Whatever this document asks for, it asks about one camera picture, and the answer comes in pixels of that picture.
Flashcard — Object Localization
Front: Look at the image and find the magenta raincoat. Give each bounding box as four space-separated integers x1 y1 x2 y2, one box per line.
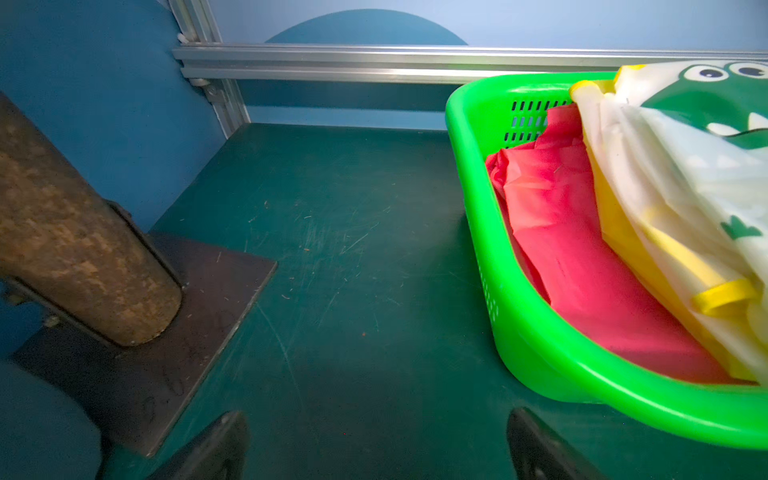
485 104 748 384

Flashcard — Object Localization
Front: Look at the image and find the plain yellow raincoat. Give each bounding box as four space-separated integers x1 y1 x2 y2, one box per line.
585 140 755 381

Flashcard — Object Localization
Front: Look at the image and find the left aluminium frame post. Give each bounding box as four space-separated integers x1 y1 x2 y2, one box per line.
168 0 251 138

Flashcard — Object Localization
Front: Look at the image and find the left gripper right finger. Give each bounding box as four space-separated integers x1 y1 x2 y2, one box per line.
506 407 607 480

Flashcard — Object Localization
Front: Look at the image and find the white dinosaur print raincoat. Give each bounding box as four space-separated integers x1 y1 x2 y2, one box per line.
570 60 767 384

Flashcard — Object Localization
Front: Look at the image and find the horizontal aluminium back bar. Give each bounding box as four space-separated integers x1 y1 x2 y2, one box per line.
172 43 768 84

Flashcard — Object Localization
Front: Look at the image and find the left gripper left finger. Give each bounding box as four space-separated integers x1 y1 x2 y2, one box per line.
148 411 249 480

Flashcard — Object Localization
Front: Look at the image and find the green plastic basket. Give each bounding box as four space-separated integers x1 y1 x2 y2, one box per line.
446 72 767 450

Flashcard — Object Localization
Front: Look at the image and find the pink cherry blossom tree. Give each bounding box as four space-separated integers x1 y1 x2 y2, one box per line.
1 96 182 346

